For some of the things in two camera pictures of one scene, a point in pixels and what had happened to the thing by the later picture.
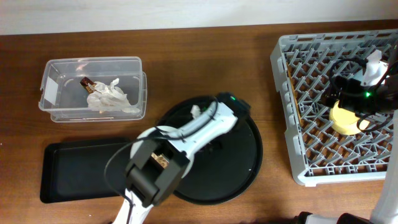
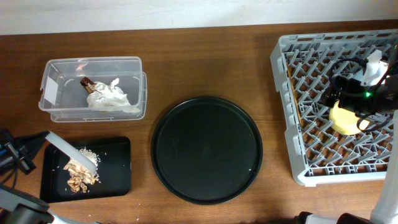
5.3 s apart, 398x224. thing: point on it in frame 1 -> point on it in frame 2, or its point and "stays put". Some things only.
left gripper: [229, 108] -> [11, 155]
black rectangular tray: [84, 170] stays put
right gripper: [349, 86] stays put
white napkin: [109, 97] stays put
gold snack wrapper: [87, 84] stays put
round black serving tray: [223, 173] stays put
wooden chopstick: [295, 91] stays put
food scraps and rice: [161, 159] -> [80, 176]
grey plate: [137, 144] -> [70, 152]
